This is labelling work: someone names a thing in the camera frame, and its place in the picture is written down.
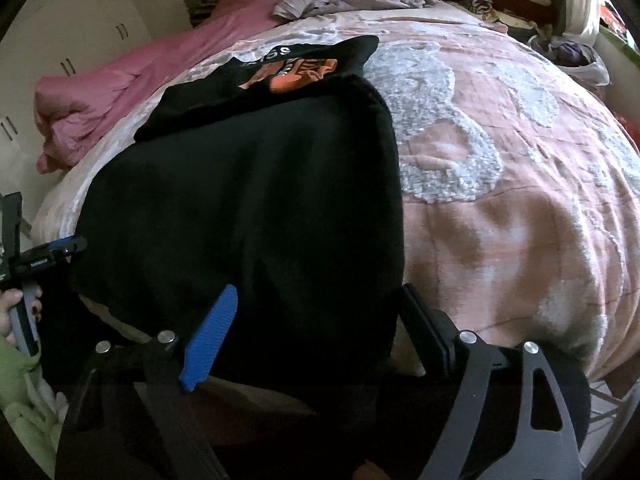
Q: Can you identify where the cream wardrobe with black handles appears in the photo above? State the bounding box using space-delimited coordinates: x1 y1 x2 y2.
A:
0 0 154 221

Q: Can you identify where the lilac crumpled garment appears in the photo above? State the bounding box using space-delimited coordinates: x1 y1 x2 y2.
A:
271 0 442 22

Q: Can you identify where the pink and white bedspread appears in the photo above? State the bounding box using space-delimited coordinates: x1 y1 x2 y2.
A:
32 3 639 396

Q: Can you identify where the black sweater with orange cuffs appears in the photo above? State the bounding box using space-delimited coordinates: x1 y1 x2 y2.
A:
39 34 407 480

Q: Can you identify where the person's left hand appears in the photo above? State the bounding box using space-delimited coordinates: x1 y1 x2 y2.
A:
0 286 42 347

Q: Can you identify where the white bag with clothes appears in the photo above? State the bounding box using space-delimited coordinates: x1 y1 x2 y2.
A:
527 36 611 87

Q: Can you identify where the pink duvet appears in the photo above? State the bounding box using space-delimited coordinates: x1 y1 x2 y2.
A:
34 0 282 174

